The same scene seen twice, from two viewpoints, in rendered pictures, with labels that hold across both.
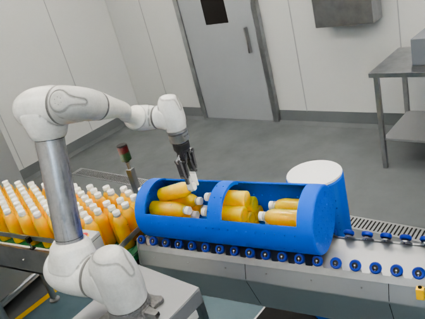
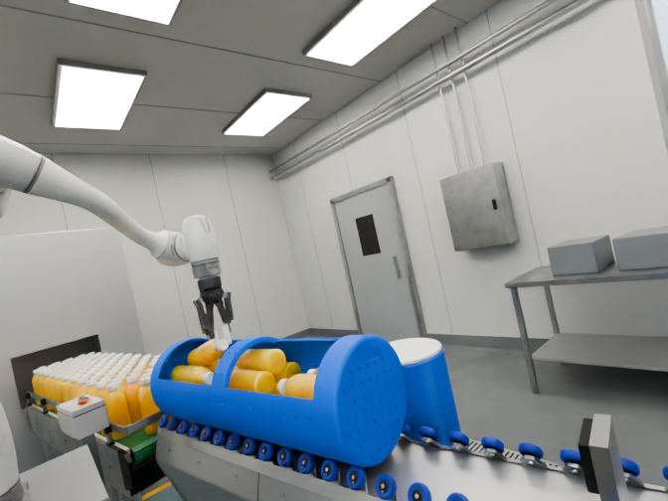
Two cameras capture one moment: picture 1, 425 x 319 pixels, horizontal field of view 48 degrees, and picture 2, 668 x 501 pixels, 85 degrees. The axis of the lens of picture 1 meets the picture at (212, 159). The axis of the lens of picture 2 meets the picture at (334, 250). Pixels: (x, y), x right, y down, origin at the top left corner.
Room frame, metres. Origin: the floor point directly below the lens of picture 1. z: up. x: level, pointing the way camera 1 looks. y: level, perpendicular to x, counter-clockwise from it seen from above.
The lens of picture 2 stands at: (0.79, -0.42, 1.44)
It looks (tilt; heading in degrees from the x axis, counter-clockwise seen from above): 0 degrees down; 5
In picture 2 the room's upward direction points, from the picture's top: 12 degrees counter-clockwise
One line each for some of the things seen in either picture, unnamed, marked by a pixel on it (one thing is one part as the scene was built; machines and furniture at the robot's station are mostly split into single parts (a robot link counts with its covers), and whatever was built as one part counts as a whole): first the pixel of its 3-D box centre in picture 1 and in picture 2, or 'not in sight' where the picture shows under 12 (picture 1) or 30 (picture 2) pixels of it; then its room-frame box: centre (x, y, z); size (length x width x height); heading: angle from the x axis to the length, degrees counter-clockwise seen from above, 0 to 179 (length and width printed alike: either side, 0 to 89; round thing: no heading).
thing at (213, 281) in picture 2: (183, 150); (211, 290); (1.98, 0.12, 1.40); 0.08 x 0.07 x 0.09; 145
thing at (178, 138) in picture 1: (178, 135); (206, 269); (1.98, 0.12, 1.47); 0.09 x 0.09 x 0.06
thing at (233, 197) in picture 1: (227, 197); (256, 361); (1.89, -0.02, 1.16); 0.19 x 0.07 x 0.07; 55
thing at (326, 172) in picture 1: (314, 173); (403, 351); (2.14, -0.47, 1.03); 0.28 x 0.28 x 0.01
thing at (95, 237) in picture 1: (80, 243); (82, 415); (2.03, 0.72, 1.05); 0.20 x 0.10 x 0.10; 55
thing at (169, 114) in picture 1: (169, 112); (197, 239); (1.99, 0.13, 1.58); 0.13 x 0.11 x 0.16; 59
